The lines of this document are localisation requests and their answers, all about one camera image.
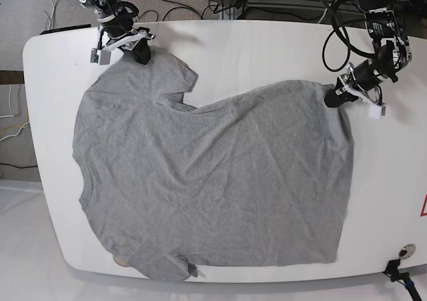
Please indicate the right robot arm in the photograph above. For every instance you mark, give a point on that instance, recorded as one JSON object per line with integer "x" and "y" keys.
{"x": 116, "y": 31}

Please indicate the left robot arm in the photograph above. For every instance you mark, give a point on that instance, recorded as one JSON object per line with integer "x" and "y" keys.
{"x": 366, "y": 71}

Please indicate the silver table grommet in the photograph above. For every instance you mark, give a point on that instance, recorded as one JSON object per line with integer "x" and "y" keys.
{"x": 407, "y": 251}

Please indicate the black clamp with cable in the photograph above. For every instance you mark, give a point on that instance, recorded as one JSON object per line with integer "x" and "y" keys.
{"x": 393, "y": 273}

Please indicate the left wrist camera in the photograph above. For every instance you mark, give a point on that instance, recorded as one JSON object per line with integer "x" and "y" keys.
{"x": 377, "y": 111}

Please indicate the grey t-shirt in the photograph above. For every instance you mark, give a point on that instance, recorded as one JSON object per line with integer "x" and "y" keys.
{"x": 258, "y": 179}

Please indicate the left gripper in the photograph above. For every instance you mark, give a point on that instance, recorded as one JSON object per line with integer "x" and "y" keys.
{"x": 349, "y": 89}

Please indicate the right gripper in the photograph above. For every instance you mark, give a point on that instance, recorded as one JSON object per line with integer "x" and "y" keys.
{"x": 141, "y": 52}

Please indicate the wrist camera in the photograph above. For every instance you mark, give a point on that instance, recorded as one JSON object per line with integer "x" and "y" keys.
{"x": 377, "y": 111}
{"x": 100, "y": 56}

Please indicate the red warning triangle sticker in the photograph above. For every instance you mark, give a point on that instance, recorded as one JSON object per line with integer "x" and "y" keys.
{"x": 424, "y": 207}

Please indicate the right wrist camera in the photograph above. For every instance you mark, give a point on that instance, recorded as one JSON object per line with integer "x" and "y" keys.
{"x": 100, "y": 56}

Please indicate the beige table grommet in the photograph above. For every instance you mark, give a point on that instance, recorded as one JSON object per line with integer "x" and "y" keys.
{"x": 120, "y": 262}

